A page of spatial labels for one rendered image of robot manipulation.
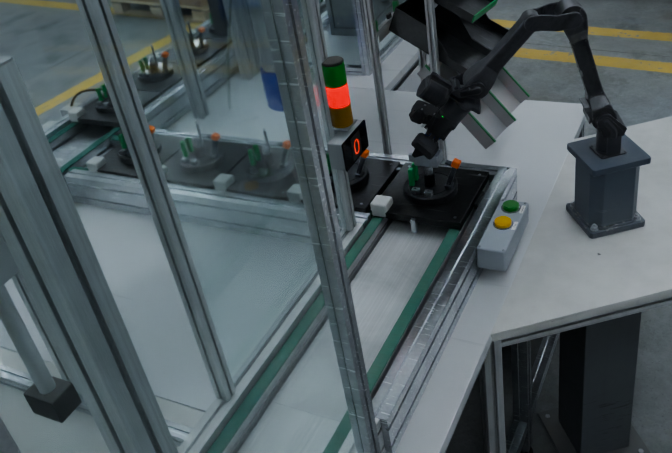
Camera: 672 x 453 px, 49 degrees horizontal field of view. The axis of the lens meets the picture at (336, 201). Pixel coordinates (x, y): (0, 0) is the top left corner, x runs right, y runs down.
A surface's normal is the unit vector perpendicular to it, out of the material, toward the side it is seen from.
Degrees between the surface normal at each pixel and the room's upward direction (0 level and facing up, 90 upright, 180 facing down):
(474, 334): 0
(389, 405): 0
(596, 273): 0
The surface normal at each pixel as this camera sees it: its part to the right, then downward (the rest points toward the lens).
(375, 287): -0.15, -0.83
